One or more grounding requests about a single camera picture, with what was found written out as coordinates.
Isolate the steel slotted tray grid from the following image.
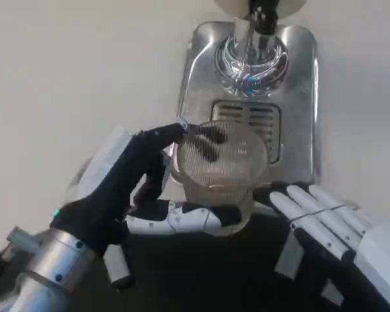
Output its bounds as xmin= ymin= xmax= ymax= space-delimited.
xmin=211 ymin=99 xmax=284 ymax=164

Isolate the thin black cable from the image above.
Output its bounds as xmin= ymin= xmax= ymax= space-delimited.
xmin=290 ymin=203 xmax=357 ymax=230

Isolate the clear ribbed glass cup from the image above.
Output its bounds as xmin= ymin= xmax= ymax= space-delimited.
xmin=170 ymin=120 xmax=269 ymax=237

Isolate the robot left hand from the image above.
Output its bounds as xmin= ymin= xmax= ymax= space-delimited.
xmin=49 ymin=122 xmax=222 ymax=292

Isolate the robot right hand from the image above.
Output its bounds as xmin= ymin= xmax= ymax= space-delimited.
xmin=268 ymin=183 xmax=390 ymax=312

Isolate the black dispenser tap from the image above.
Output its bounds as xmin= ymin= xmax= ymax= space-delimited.
xmin=246 ymin=0 xmax=281 ymax=36

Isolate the steel drip tray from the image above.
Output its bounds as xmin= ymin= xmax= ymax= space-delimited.
xmin=174 ymin=21 xmax=322 ymax=187

